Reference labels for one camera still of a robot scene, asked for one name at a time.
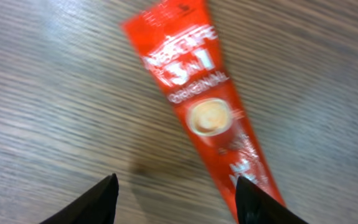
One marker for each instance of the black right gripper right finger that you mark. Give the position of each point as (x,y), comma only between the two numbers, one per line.
(254,206)

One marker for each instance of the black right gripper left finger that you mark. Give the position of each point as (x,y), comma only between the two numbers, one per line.
(95,206)

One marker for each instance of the red coffee stick sachet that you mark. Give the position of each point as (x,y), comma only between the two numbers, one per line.
(179,46)

